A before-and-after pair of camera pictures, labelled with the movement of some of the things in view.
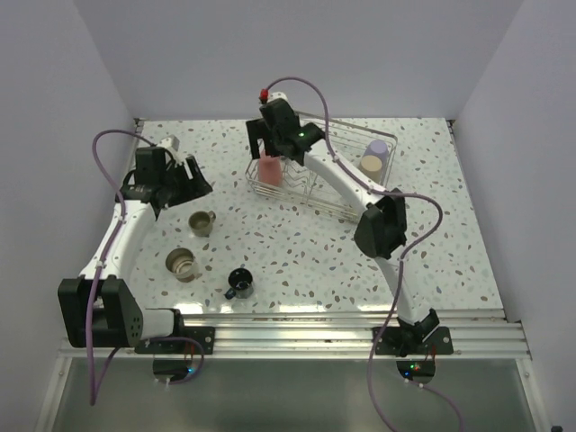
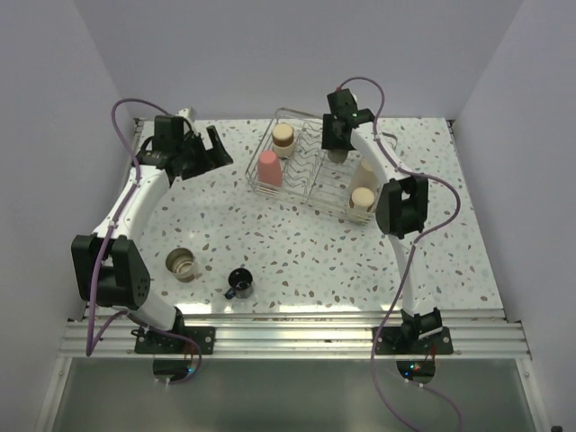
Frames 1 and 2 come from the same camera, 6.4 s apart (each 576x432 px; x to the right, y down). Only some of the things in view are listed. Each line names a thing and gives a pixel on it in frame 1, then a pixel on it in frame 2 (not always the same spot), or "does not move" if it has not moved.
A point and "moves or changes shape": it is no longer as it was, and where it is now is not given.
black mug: [240, 281] does not move
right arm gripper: [256, 130] → [328, 139]
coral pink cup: [269, 169] does not move
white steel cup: [182, 263] does not move
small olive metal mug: [201, 222] moves or changes shape
